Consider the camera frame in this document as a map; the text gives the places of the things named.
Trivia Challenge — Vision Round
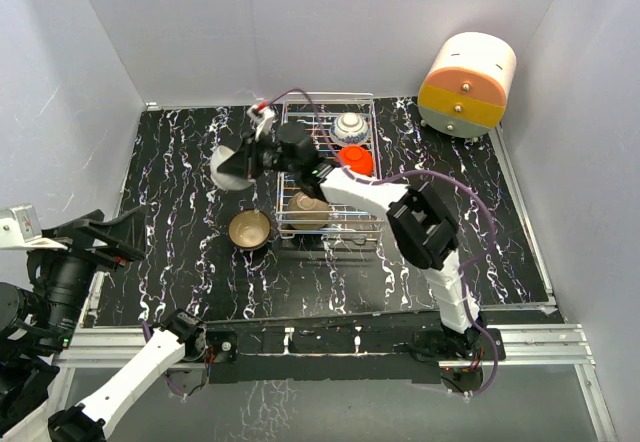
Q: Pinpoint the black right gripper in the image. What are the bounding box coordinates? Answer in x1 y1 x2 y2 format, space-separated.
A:
219 130 301 181

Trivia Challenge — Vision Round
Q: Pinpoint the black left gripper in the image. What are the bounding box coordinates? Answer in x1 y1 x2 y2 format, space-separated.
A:
26 200 148 346

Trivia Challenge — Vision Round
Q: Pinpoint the white bowl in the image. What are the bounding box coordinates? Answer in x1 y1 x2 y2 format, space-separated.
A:
209 145 252 191

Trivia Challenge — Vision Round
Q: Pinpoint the tan bowl with brown rim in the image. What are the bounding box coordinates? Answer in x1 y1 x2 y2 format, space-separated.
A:
228 210 272 250

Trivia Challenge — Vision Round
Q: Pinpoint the black bowl with beige outside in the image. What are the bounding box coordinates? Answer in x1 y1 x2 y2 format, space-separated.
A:
286 191 330 231

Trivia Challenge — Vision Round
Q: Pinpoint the blue floral porcelain bowl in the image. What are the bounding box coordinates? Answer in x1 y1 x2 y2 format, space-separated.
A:
330 112 371 147

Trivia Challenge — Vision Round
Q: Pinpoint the red bowl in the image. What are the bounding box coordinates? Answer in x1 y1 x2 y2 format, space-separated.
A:
338 145 374 177

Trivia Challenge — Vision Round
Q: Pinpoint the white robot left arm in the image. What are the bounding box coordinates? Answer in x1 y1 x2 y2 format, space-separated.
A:
1 204 207 441

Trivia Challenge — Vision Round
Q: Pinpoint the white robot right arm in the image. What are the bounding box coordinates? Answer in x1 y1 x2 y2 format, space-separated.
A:
210 122 499 362

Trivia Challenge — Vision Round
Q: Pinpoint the round mini drawer cabinet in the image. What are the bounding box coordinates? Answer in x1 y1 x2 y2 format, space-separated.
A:
417 32 517 139

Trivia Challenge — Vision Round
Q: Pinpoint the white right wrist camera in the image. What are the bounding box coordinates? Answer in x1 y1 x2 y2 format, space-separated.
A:
247 102 276 142

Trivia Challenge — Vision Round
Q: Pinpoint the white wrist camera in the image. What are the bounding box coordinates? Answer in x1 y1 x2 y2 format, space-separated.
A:
0 204 67 251
247 102 276 142

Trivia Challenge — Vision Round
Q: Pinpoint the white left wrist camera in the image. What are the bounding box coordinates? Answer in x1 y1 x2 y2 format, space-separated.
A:
0 204 67 251

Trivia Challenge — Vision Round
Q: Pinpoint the white wire dish rack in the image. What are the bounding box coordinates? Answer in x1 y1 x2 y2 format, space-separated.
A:
275 91 386 245

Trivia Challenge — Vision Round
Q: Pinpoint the aluminium frame rail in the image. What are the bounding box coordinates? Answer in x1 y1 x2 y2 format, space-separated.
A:
52 324 618 441

